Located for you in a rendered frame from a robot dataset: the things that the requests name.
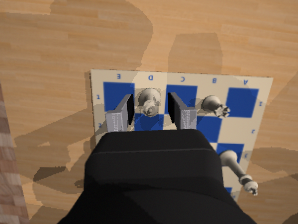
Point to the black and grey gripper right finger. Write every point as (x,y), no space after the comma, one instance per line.
(184,117)

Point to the blue and cream chessboard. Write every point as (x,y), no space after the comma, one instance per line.
(245,96)

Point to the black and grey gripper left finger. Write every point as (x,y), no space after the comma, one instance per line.
(119,119)

